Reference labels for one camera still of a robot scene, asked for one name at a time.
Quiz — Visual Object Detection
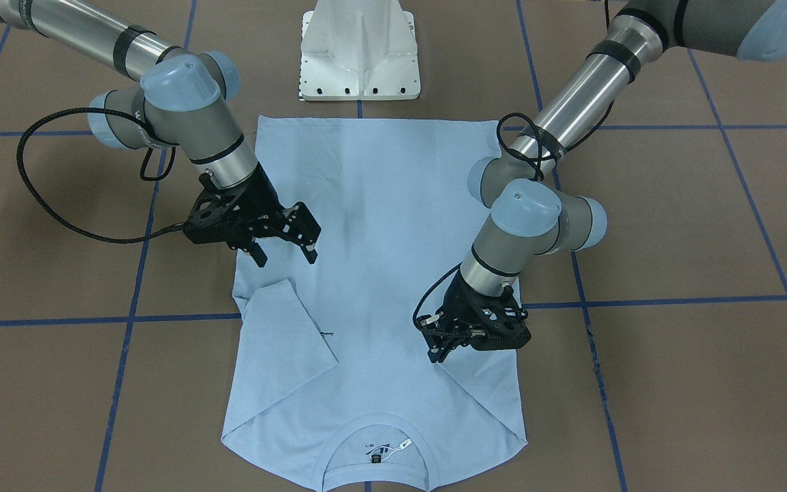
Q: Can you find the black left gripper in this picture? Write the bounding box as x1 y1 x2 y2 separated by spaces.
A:
424 271 487 364

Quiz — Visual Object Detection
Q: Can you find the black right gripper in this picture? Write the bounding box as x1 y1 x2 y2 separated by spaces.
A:
228 164 321 268

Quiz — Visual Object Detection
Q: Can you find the light blue t-shirt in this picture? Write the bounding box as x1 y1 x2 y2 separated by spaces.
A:
221 116 527 491

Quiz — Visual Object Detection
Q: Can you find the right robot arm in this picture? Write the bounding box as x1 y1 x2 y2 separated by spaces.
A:
0 1 321 266

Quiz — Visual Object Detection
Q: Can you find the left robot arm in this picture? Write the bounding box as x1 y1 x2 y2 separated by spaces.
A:
413 1 787 362

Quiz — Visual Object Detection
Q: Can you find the white hang tag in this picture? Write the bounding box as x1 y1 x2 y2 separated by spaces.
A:
389 438 413 455

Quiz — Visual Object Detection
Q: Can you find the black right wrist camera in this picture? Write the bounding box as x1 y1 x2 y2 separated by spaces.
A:
183 188 243 244

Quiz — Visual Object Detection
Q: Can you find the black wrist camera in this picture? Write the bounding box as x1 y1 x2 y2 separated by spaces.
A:
183 188 243 244
469 292 531 351

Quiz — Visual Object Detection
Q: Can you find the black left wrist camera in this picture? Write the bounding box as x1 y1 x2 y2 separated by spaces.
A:
469 292 531 351

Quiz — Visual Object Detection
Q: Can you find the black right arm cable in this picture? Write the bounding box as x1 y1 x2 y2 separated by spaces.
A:
16 108 189 244

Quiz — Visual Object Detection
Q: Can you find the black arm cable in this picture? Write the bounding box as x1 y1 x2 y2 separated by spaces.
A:
413 112 565 336
16 108 189 244

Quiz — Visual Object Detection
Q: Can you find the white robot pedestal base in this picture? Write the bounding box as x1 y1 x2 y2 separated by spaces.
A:
298 1 422 102

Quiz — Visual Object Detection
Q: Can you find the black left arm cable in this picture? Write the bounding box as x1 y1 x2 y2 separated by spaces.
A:
413 112 565 336

